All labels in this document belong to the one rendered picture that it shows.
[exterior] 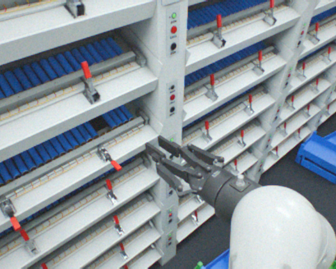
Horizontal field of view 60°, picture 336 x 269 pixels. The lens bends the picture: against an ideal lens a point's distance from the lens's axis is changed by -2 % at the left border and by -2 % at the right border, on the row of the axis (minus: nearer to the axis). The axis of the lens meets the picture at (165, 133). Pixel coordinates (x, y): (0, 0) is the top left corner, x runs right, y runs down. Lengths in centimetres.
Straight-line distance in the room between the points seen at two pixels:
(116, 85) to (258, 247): 52
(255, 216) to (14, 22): 50
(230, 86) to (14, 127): 74
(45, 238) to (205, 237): 100
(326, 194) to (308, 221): 175
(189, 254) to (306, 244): 133
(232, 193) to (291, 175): 162
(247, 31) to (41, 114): 70
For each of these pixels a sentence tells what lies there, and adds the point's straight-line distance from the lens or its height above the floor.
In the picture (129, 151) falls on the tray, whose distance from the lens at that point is 86.
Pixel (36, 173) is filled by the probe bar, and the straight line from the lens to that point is 80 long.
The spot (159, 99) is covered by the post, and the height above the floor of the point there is 103.
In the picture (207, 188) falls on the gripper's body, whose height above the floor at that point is 106.
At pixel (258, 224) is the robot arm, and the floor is 121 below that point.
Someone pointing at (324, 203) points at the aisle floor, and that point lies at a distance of 207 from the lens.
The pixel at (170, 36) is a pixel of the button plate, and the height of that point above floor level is 120.
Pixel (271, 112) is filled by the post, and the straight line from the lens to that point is 152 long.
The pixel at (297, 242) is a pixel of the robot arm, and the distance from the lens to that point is 37.
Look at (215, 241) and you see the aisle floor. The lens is 173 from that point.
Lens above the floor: 150
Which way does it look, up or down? 42 degrees down
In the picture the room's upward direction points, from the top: straight up
